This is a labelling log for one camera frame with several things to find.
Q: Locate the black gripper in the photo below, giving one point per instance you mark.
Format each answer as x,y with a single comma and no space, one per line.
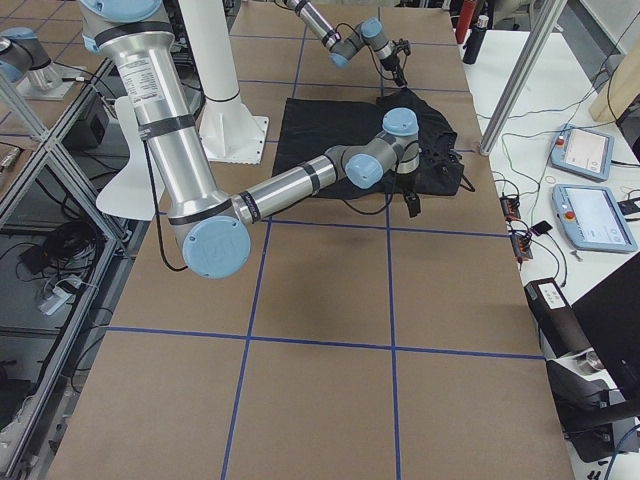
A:
391,64
407,183

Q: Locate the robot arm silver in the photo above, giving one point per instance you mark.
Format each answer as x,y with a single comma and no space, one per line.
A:
210,225
368,34

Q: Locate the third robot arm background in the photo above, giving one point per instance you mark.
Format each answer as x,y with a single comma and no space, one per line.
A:
26,63

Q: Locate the black water bottle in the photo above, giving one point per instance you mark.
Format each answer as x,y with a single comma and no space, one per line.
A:
475,40

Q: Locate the red bottle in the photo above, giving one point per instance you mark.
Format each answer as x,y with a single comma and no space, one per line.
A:
464,20

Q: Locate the orange circuit board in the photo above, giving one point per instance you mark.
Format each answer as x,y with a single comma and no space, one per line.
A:
519,232

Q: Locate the upper teach pendant tablet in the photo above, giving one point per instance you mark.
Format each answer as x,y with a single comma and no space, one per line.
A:
583,151

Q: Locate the teach pendant tablet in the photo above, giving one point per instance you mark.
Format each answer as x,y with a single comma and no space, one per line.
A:
591,219
583,151

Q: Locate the lower teach pendant tablet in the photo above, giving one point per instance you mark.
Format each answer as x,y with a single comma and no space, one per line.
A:
591,219

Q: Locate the black box with label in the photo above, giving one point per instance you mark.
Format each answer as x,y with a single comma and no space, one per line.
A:
555,317

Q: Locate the black monitor stand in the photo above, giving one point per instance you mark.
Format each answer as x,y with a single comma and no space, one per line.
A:
594,418

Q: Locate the white plastic chair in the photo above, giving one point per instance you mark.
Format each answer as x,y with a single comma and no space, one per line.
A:
128,194

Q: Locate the white power strip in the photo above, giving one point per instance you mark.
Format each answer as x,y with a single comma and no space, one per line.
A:
60,294

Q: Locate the aluminium frame post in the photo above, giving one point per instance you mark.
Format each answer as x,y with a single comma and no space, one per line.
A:
533,47

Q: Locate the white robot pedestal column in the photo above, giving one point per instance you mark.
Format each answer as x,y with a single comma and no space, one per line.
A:
228,130

